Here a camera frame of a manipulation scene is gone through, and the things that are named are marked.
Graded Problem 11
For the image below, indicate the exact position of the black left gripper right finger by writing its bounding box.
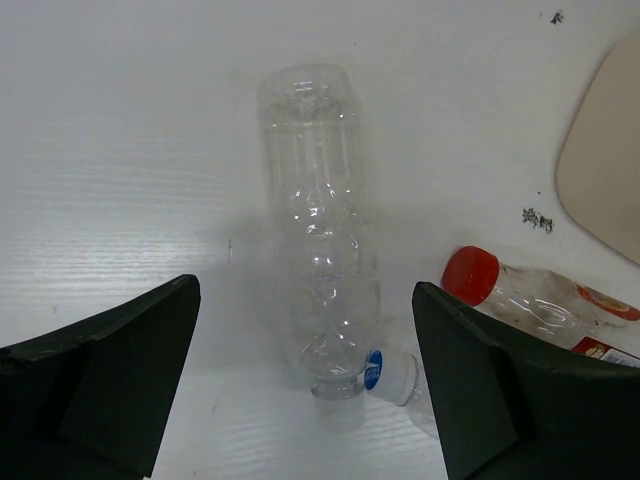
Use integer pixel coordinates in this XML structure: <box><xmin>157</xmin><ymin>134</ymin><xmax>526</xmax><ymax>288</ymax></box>
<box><xmin>412</xmin><ymin>283</ymin><xmax>639</xmax><ymax>479</ymax></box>

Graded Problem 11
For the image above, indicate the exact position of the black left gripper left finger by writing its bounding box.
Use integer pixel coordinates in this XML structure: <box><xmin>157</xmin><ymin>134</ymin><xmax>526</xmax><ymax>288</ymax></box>
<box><xmin>1</xmin><ymin>275</ymin><xmax>201</xmax><ymax>479</ymax></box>

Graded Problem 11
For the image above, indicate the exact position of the clear bottle red label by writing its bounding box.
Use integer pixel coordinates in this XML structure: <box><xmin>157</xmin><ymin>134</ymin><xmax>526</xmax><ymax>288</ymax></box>
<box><xmin>441</xmin><ymin>246</ymin><xmax>639</xmax><ymax>368</ymax></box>

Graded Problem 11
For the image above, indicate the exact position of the clear bottle blue-white cap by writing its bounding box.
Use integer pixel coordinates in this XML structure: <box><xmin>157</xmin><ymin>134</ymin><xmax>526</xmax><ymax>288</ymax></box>
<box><xmin>364</xmin><ymin>348</ymin><xmax>439</xmax><ymax>440</ymax></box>

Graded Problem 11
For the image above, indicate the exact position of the long clear plastic bottle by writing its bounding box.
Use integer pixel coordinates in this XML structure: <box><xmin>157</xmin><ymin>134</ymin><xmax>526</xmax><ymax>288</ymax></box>
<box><xmin>257</xmin><ymin>64</ymin><xmax>381</xmax><ymax>432</ymax></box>

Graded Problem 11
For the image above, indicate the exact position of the beige plastic bin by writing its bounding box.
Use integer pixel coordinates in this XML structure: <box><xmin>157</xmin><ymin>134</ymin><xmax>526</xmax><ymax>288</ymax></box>
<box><xmin>556</xmin><ymin>31</ymin><xmax>639</xmax><ymax>263</ymax></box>

